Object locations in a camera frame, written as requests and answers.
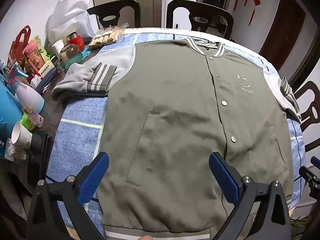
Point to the green cup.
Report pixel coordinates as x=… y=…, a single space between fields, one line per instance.
x=26 y=123

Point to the dark wooden chair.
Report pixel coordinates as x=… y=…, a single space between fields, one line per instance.
x=130 y=7
x=307 y=115
x=220 y=15

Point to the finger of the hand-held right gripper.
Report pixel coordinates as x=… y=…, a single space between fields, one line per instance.
x=308 y=176
x=315 y=160

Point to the black box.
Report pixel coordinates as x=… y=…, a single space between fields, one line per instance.
x=40 y=141

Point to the brown wooden door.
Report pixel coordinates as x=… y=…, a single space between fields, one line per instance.
x=282 y=27

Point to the teal crochet mat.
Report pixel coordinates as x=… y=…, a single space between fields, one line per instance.
x=87 y=52

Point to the clear glass jar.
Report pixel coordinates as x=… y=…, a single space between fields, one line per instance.
x=70 y=53

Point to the green leaf-print packet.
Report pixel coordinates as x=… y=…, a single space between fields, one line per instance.
x=45 y=50

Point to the white medicine box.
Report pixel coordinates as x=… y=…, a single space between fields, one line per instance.
x=46 y=68

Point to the white plastic bag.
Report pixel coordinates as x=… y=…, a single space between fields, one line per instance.
x=70 y=17

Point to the red glass jar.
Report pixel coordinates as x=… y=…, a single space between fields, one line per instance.
x=78 y=42

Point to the grey-green varsity jacket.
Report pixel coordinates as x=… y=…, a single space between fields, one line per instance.
x=175 y=105

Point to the clear snack packet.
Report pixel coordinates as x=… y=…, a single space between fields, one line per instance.
x=105 y=38

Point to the pink tumbler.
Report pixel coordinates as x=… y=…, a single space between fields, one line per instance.
x=32 y=52

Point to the red gift bag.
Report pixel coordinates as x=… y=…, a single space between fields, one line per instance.
x=18 y=42

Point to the small pink labelled bottle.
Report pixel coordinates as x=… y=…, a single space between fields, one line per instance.
x=35 y=117

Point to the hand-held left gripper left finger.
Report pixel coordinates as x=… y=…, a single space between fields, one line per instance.
x=93 y=175

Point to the green plant leaves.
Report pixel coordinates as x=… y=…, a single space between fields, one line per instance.
x=298 y=222

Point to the dark blue flat box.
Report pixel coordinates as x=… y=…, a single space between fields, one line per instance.
x=47 y=78

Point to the cotton swab box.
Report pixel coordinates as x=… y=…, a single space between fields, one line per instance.
x=15 y=152

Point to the large blue box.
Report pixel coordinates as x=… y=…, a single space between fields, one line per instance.
x=7 y=115

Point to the red knot wall decoration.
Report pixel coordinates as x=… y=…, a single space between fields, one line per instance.
x=257 y=0

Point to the white paper cup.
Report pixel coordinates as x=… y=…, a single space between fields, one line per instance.
x=23 y=135

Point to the blue spray head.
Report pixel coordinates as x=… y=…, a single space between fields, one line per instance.
x=16 y=75

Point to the lavender bottle with teal base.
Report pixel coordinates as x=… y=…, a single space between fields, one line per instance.
x=27 y=96

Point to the blue checked table blanket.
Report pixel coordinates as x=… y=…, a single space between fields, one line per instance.
x=80 y=110

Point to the person's left hand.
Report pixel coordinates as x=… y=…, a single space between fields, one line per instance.
x=145 y=237

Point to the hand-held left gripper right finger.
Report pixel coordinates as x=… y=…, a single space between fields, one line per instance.
x=225 y=177

